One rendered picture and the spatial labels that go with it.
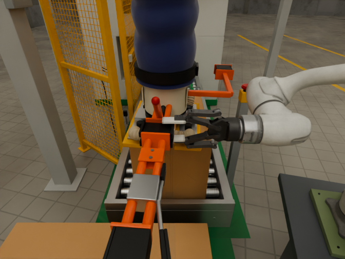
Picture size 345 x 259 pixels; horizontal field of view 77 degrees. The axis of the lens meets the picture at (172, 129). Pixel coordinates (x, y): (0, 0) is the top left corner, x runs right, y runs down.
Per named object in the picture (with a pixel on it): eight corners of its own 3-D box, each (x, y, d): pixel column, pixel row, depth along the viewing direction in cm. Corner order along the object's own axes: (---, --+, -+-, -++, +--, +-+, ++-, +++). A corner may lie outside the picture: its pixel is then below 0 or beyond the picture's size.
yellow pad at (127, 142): (140, 103, 108) (139, 94, 105) (160, 104, 108) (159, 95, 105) (122, 147, 80) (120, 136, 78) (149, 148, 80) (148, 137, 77)
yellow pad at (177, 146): (178, 105, 107) (178, 96, 104) (198, 106, 107) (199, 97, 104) (173, 150, 79) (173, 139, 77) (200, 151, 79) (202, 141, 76)
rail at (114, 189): (148, 81, 324) (147, 69, 313) (151, 81, 324) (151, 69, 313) (110, 221, 130) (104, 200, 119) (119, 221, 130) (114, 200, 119)
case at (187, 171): (147, 139, 176) (144, 92, 154) (196, 139, 176) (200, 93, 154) (135, 199, 126) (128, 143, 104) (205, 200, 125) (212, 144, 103)
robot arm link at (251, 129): (258, 150, 66) (238, 150, 66) (249, 133, 74) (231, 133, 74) (265, 124, 61) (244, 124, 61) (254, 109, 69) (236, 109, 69)
